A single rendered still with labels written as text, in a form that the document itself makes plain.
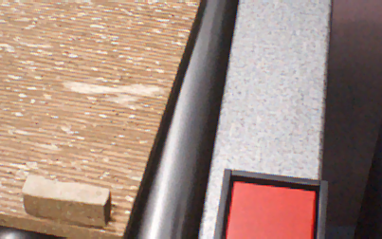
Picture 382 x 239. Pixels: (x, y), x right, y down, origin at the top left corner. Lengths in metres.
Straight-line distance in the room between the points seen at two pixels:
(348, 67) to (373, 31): 0.15
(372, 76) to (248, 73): 1.38
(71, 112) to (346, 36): 1.57
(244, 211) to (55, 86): 0.18
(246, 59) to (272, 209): 0.17
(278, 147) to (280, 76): 0.08
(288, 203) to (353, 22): 1.63
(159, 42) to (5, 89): 0.13
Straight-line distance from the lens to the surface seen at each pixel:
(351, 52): 2.18
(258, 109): 0.73
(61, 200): 0.61
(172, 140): 0.70
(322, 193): 0.66
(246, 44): 0.79
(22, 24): 0.78
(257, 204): 0.65
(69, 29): 0.77
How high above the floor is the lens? 1.44
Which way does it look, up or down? 46 degrees down
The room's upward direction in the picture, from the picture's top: 1 degrees clockwise
